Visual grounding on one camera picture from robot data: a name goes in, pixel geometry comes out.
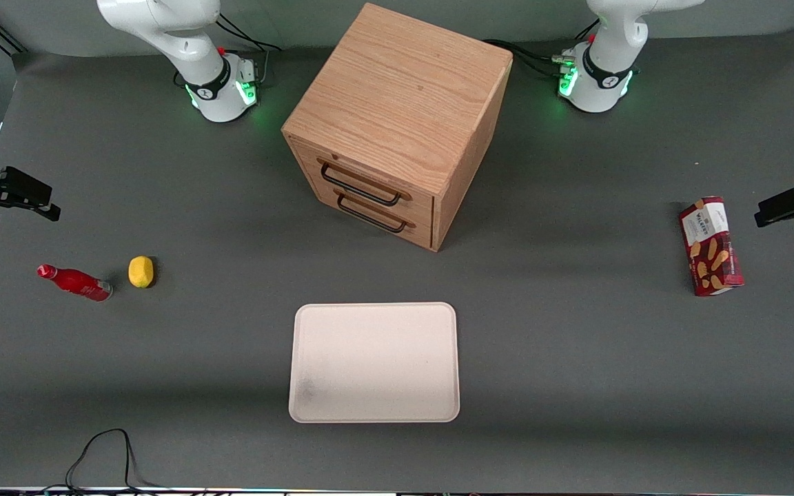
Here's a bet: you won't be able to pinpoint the black arm base cables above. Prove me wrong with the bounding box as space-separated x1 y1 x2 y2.
215 12 282 89
483 19 601 78

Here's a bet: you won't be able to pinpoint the yellow lemon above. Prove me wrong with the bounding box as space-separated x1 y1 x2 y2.
128 256 154 289

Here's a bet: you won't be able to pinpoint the beige plastic tray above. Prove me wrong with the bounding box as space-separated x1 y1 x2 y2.
288 302 460 423

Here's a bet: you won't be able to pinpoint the black metal drawer handle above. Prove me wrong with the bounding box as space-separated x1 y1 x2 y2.
317 157 413 207
333 187 416 234

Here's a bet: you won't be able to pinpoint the wooden drawer front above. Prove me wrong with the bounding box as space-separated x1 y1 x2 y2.
289 140 436 225
298 176 434 250

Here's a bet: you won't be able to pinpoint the black left arm base cables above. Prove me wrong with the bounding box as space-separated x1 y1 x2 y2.
483 19 601 78

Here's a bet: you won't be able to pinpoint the wooden drawer cabinet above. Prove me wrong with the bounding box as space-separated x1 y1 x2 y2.
281 2 513 253

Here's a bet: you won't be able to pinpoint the red coke bottle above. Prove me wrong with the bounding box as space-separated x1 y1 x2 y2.
37 264 114 302

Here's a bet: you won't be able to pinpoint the black right arm base cables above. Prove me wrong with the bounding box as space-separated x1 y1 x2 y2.
215 12 282 89

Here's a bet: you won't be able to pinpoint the red shortbread biscuit box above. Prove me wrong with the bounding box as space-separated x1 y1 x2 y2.
678 196 745 298

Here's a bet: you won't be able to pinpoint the thin black looped cable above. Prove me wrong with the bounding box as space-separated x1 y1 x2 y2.
44 428 167 494

